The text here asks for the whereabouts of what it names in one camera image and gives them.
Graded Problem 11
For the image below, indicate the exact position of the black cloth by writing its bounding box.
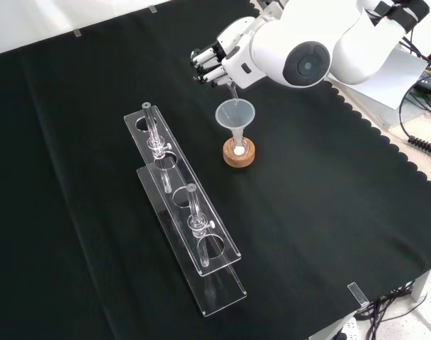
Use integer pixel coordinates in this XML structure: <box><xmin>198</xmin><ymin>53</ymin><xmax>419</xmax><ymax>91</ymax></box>
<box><xmin>0</xmin><ymin>0</ymin><xmax>431</xmax><ymax>340</ymax></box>

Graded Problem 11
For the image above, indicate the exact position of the white power strip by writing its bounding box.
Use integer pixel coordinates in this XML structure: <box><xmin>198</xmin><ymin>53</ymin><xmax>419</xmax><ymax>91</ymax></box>
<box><xmin>337</xmin><ymin>316</ymin><xmax>360</xmax><ymax>340</ymax></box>

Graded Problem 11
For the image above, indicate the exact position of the clear acrylic funnel stand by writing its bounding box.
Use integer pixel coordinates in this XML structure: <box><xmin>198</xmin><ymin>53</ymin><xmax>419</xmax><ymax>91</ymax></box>
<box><xmin>123</xmin><ymin>102</ymin><xmax>248</xmax><ymax>317</ymax></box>

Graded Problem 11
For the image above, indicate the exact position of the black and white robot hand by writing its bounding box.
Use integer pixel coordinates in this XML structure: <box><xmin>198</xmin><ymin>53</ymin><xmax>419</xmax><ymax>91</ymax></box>
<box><xmin>190</xmin><ymin>17</ymin><xmax>270</xmax><ymax>90</ymax></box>

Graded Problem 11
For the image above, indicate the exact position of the black cable with ribbed plug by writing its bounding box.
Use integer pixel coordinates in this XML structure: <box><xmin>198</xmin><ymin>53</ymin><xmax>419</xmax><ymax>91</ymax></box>
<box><xmin>398</xmin><ymin>84</ymin><xmax>431</xmax><ymax>159</ymax></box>

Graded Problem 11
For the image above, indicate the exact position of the clear glass weighing funnel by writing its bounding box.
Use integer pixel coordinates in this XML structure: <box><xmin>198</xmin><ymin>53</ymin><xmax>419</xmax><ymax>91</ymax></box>
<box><xmin>226</xmin><ymin>81</ymin><xmax>240</xmax><ymax>104</ymax></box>

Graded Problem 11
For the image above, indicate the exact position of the cork ring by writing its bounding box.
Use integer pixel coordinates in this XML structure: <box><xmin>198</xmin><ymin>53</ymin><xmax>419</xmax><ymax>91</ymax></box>
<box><xmin>222</xmin><ymin>138</ymin><xmax>257</xmax><ymax>169</ymax></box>

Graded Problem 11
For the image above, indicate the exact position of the clear plastic funnel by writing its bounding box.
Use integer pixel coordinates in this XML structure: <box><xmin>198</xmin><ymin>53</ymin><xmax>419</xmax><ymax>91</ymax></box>
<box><xmin>215</xmin><ymin>99</ymin><xmax>257</xmax><ymax>143</ymax></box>

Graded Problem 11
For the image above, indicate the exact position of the small round-bottom glass flask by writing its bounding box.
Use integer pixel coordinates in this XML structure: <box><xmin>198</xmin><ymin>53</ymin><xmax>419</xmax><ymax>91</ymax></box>
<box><xmin>228</xmin><ymin>136</ymin><xmax>248</xmax><ymax>157</ymax></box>

